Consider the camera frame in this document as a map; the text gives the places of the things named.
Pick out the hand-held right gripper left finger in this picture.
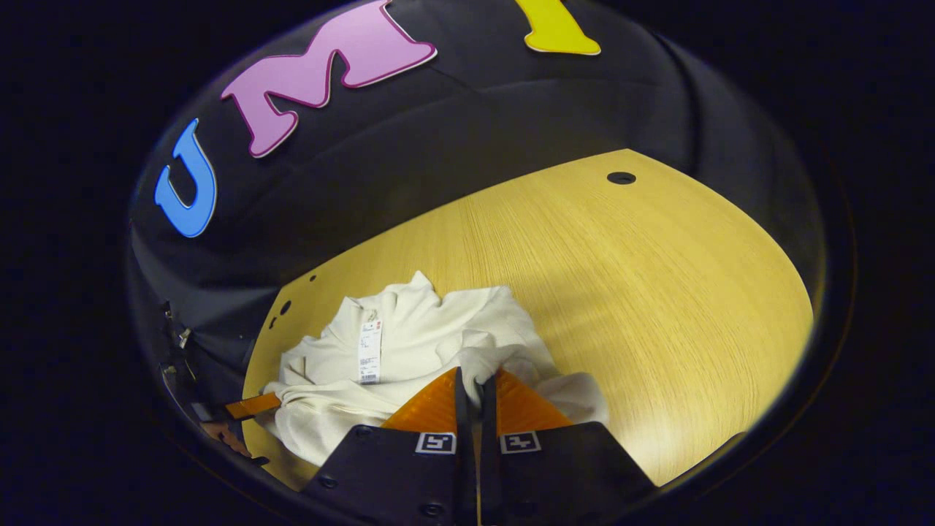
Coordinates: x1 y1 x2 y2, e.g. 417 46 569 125
299 367 478 526

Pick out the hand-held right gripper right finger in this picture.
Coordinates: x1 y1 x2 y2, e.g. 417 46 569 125
479 370 658 526

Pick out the cream white polo shirt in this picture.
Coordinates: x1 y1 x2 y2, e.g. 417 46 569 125
262 271 610 468

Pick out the white paper garment tag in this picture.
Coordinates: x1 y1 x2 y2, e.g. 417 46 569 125
357 313 383 385

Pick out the black backdrop cloth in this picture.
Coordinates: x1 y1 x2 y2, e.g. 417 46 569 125
128 0 826 366

